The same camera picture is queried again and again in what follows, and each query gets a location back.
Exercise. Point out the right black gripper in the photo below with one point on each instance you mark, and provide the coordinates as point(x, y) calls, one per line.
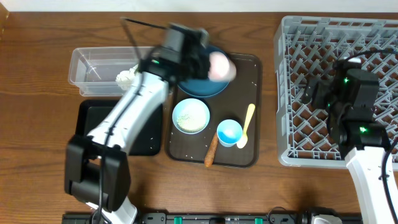
point(321, 87)

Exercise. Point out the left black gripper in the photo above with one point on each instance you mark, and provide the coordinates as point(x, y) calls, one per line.
point(203, 68)

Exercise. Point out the dark blue plate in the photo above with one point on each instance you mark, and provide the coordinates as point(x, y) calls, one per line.
point(204, 88)

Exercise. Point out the pink cup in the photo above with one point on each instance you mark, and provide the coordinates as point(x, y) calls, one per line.
point(222, 69)

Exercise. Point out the white tissue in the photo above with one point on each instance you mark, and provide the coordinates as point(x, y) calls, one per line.
point(126, 77)

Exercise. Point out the blue cup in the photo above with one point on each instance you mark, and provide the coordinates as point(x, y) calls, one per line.
point(229, 132)

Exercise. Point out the yellow plastic spoon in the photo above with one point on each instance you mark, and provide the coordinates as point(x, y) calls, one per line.
point(244, 138)

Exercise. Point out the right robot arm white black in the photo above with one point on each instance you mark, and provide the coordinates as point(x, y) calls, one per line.
point(364, 144)

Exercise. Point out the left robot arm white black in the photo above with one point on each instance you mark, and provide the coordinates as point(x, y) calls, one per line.
point(96, 166)

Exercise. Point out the grey dishwasher rack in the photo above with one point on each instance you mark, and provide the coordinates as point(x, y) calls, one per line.
point(306, 47)

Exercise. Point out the clear plastic waste bin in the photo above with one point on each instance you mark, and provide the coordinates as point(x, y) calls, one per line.
point(94, 69)

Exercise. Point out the light blue bowl with rice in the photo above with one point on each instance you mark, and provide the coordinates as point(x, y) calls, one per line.
point(190, 116)

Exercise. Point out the dark brown serving tray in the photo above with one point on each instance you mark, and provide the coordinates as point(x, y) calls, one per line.
point(231, 103)

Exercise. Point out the orange carrot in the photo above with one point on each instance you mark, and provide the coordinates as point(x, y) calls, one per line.
point(210, 155)

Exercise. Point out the black tray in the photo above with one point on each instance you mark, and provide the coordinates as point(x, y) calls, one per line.
point(148, 141)

